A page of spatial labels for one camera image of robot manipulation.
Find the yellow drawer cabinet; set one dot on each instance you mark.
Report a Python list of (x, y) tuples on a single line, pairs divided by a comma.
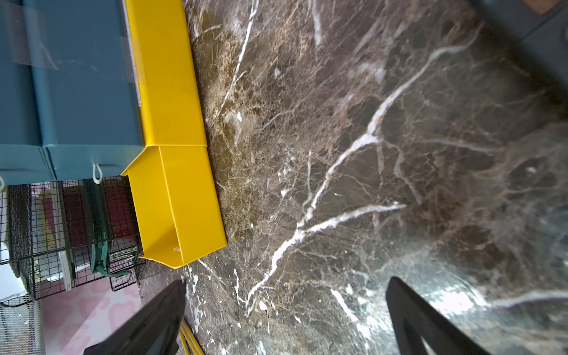
[(170, 103)]

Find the teal drawer cabinet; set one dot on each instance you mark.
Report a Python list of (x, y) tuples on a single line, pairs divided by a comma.
[(69, 101)]

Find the black wire file rack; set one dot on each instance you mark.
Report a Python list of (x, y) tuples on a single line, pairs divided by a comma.
[(48, 229)]

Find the green stool frame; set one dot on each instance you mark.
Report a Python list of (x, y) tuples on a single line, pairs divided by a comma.
[(100, 261)]

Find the white wire side basket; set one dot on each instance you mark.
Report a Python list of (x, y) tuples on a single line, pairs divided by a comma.
[(22, 330)]

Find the yellow pencil bundle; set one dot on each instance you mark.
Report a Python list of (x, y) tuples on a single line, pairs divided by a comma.
[(189, 342)]

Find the yellow bottom drawer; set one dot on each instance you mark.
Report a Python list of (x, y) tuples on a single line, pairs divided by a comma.
[(176, 204)]

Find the black calculator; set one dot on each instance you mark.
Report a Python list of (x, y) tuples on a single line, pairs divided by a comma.
[(536, 29)]

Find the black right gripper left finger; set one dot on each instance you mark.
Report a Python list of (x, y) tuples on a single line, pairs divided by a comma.
[(152, 330)]

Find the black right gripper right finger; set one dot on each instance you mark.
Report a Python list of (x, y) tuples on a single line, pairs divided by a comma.
[(416, 324)]

